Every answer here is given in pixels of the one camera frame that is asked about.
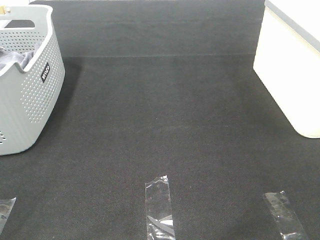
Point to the grey-purple towel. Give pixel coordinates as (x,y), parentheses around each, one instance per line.
(22,58)

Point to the black table mat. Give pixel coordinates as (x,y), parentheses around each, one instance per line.
(160,88)

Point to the clear tape strip centre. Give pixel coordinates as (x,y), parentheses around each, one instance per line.
(158,210)

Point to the clear tape strip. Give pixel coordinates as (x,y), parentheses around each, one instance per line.
(6,206)
(286,220)
(158,210)

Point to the grey perforated laundry basket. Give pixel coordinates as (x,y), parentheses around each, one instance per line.
(28,96)

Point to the cream white storage bin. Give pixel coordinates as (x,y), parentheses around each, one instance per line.
(287,61)

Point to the clear tape strip right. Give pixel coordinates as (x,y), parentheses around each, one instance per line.
(286,220)

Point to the clear tape strip left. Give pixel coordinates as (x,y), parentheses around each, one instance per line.
(6,206)

